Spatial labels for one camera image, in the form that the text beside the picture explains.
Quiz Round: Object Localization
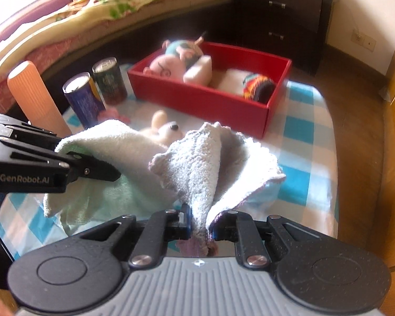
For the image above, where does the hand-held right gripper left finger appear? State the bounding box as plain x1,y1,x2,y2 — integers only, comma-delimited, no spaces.
71,203,192,269

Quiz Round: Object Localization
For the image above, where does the blue checkered tablecloth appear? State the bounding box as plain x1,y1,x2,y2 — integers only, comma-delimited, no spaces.
0,62,340,261

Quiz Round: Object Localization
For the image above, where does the pink floral bedsheet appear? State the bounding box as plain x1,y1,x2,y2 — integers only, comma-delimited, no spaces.
0,13,126,114

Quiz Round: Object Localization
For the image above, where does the purple towel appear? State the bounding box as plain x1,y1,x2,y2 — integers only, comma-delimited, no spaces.
149,121,287,258

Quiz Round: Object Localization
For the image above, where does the white soft block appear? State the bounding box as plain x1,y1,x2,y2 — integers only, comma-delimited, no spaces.
183,54,214,85

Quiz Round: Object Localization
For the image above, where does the white bunny plush toy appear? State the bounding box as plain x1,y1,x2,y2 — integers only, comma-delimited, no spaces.
140,110,182,147

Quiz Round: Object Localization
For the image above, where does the dark green drink can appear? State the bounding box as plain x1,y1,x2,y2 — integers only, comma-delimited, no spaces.
92,58,129,105

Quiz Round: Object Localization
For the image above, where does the blue drink can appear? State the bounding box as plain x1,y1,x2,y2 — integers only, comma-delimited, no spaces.
62,72,107,130

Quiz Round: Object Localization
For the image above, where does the small pink cloth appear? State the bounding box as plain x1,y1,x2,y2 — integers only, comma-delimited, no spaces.
99,109,130,122

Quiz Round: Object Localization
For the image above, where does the light green towel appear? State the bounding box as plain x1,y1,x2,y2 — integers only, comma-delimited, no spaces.
43,119,185,236

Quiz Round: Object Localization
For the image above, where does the wall power outlet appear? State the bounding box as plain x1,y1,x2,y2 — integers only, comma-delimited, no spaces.
350,29,377,52

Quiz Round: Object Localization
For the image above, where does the orange ribbed cylinder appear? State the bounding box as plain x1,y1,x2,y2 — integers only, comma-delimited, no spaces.
7,61,72,138

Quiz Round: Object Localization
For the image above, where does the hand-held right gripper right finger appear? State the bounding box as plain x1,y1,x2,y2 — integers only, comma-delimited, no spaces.
209,209,331,269

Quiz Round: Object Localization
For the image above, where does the floral quilt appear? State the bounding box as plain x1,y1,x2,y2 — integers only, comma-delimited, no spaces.
0,0,235,61

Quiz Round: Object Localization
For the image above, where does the pink pig plush toy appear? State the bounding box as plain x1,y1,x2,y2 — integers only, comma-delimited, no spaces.
143,32,207,80

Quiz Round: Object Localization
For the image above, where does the maroon window seat cushion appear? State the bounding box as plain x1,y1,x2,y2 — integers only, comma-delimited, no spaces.
0,0,73,42

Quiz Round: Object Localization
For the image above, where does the dark wooden nightstand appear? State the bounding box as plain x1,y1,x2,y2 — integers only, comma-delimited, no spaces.
233,0,335,77

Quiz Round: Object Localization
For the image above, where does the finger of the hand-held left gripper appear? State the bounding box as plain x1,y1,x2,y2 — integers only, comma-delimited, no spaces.
0,112,59,152
10,151,123,184

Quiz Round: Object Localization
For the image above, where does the colorful knitted item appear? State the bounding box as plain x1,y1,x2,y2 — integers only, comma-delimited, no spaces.
243,74,277,102

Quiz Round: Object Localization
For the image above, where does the red cardboard box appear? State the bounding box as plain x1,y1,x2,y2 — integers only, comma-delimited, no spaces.
127,41,293,139

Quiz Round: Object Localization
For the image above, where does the dark wooden bed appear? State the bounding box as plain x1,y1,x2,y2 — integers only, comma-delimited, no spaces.
0,0,241,116

